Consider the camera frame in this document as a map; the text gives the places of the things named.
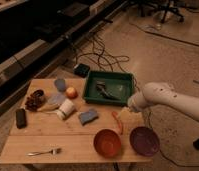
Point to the white cup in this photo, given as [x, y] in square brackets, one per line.
[66, 109]

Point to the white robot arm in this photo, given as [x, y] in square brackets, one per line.
[163, 93]

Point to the black rectangular block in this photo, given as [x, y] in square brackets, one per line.
[21, 120]

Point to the brown grape bunch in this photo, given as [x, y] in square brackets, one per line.
[35, 100]

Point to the blue sponge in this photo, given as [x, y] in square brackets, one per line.
[88, 116]

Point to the black power box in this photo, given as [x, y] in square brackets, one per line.
[81, 70]

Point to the blue grey cup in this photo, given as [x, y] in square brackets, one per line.
[60, 84]

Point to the office chair base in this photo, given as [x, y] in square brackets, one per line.
[158, 6]

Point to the silver fork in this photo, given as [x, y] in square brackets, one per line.
[52, 151]

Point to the green plastic tray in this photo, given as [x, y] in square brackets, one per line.
[119, 85]

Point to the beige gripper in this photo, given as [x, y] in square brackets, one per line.
[130, 120]

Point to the red chili pepper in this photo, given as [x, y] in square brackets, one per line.
[118, 121]

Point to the red apple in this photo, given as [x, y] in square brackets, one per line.
[71, 92]

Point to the dark object in tray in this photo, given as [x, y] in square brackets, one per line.
[101, 88]

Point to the purple bowl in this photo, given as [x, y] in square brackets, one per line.
[144, 141]

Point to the orange bowl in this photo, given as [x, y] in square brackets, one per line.
[107, 143]

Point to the translucent blue lid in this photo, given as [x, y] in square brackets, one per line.
[56, 99]

